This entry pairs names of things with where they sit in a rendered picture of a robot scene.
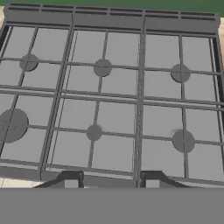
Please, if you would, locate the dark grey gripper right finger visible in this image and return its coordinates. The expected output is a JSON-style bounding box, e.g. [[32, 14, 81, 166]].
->
[[139, 170, 191, 189]]

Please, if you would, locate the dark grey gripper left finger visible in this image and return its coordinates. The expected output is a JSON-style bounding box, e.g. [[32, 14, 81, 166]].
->
[[34, 170, 86, 189]]

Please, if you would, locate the grey gas hob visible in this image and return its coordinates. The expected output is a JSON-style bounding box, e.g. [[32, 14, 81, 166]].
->
[[0, 3, 224, 187]]

